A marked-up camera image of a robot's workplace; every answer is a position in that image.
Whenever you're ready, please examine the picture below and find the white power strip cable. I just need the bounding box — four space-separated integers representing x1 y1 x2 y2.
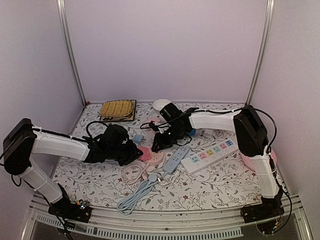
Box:
159 167 186 186

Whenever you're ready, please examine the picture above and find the right aluminium frame post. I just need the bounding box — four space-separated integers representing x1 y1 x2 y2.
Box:
245 0 275 105

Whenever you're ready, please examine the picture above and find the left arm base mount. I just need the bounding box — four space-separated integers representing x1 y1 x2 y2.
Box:
48 197 92 223

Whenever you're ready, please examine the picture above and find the small white charger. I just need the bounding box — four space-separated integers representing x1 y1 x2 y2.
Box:
200 129 213 138

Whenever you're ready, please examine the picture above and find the black and tan mat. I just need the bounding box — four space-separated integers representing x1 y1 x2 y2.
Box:
99 99 137 122

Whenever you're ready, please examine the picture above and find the pink plastic plate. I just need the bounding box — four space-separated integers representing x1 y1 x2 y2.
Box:
240 149 277 172

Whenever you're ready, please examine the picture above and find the white ceramic bowl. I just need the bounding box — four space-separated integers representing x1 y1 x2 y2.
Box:
152 99 171 111

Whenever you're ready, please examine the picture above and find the light blue coiled cable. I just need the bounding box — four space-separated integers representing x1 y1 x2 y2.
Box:
116 174 166 215

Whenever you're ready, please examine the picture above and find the aluminium frame post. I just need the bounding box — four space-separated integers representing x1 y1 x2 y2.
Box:
56 0 87 107
245 0 275 105

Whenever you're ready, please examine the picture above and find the front aluminium rail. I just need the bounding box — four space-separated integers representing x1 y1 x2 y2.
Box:
21 188 316 240

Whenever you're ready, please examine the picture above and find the pink coiled cable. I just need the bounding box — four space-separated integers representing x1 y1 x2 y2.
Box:
121 162 151 185

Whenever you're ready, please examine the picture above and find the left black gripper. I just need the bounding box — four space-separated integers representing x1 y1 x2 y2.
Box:
107 139 144 167

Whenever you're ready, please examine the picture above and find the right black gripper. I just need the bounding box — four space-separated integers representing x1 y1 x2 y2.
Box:
152 124 186 152

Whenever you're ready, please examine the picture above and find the pink cube plug adapter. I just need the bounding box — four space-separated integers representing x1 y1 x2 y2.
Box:
147 118 161 125

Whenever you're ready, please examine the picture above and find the pink round power strip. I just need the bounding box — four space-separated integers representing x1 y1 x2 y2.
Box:
144 147 165 166

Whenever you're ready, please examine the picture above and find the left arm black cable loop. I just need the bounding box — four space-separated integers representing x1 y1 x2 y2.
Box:
85 121 111 138

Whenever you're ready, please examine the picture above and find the pink square plug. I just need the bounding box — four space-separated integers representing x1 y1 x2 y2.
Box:
138 146 152 162

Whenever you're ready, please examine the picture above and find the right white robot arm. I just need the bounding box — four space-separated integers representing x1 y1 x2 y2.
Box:
148 103 285 218

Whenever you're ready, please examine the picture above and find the light blue cube adapter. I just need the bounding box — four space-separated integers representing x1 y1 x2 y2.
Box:
188 129 196 136

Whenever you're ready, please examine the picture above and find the white long power strip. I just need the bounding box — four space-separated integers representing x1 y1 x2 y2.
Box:
180 138 239 175

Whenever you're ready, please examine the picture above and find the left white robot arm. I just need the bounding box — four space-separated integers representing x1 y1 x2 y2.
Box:
0 118 143 217

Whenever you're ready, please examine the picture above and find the left aluminium frame post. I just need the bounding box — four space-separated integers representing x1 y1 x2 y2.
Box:
56 0 87 107

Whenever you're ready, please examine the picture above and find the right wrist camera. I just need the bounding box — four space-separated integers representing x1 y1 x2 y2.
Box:
149 122 164 134

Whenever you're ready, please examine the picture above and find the light blue charger plug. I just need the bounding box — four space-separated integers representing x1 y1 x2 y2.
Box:
132 134 144 145

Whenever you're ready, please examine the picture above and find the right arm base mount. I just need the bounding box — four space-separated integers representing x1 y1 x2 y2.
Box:
240 197 285 235

